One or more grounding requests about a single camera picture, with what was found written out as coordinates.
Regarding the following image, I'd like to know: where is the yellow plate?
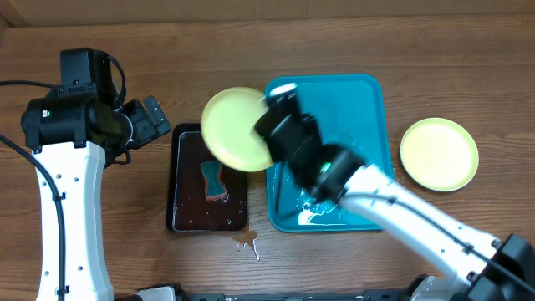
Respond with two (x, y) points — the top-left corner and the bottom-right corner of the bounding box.
(201, 87), (273, 172)
(400, 117), (479, 192)

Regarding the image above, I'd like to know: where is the green orange sponge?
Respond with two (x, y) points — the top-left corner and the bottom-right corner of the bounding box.
(200, 161), (228, 202)

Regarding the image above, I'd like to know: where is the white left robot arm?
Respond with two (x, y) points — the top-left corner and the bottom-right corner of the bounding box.
(21, 94), (171, 300)

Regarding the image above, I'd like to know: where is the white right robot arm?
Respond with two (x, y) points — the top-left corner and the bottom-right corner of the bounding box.
(254, 113), (534, 300)

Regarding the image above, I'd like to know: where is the teal plastic tray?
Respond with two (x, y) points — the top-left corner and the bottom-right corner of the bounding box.
(265, 74), (394, 232)

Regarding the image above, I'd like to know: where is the black water tray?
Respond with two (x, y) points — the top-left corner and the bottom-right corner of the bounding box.
(166, 123), (248, 232)

